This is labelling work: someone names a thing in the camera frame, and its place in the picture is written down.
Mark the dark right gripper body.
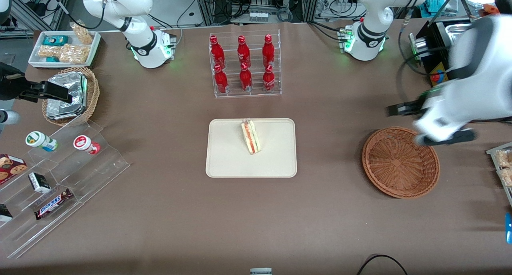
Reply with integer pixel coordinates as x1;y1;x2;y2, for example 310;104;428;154
0;62;44;102

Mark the triangular sandwich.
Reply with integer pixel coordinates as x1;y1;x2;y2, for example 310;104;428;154
240;119;261;155

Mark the white rectangular snack tray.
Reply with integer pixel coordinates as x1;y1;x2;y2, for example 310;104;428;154
28;30;101;69

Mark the light brown deep wicker basket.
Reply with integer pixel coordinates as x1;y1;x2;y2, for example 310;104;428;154
42;66;100;127

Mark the brown round wicker basket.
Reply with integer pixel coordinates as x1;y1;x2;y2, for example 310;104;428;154
362;126;440;199

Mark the grey metal snack tray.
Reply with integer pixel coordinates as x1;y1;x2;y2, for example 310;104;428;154
486;142;512;207

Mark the cream rectangular plastic tray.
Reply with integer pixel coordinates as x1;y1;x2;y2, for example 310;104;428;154
206;118;298;178

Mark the silver foil wrapped package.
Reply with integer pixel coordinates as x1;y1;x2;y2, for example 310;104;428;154
46;99;85;120
47;72;88;108

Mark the clear bag of beige snacks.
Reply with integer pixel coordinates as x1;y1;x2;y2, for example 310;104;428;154
70;21;94;45
38;45;61;59
59;44;91;64

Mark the black yellow-panel food warmer cabinet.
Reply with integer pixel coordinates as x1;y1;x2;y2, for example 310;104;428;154
414;0;504;88

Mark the large teal snack pack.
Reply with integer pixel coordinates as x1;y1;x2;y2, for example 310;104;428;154
43;35;69;46

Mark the green-lid white yogurt bottle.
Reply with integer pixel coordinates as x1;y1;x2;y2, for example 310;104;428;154
25;131;58;152

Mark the red-lid white yogurt bottle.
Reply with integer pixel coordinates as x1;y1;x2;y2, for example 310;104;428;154
73;135;101;155

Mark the small silver box device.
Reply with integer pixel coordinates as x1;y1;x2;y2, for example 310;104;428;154
408;32;426;62

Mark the clear acrylic stepped shelf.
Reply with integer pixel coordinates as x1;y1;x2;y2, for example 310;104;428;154
0;120;131;259

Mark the red cookie box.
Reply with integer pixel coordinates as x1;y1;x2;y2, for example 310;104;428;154
0;153;28;185

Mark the steel food pan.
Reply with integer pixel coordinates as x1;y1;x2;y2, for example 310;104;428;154
442;23;478;44

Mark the small black white carton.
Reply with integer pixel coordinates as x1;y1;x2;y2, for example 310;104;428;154
28;172;51;194

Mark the snickers chocolate bar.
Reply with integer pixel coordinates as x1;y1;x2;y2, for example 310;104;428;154
34;188;74;221

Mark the clear acrylic bottle rack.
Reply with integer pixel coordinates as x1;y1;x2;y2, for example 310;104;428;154
209;29;282;99

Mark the red cola bottle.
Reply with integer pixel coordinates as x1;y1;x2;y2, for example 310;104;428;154
262;64;276;92
210;35;225;68
214;64;229;94
237;35;251;67
262;34;276;67
239;62;253;92

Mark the metal equipment rack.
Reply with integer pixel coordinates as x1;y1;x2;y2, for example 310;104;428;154
191;0;360;24

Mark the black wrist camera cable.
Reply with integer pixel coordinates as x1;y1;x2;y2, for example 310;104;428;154
396;5;454;106

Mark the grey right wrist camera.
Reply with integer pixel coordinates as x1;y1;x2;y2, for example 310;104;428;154
0;109;20;126

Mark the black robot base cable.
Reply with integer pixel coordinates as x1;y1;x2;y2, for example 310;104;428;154
307;21;345;42

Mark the black looped cable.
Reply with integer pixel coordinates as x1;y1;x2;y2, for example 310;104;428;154
356;254;408;275

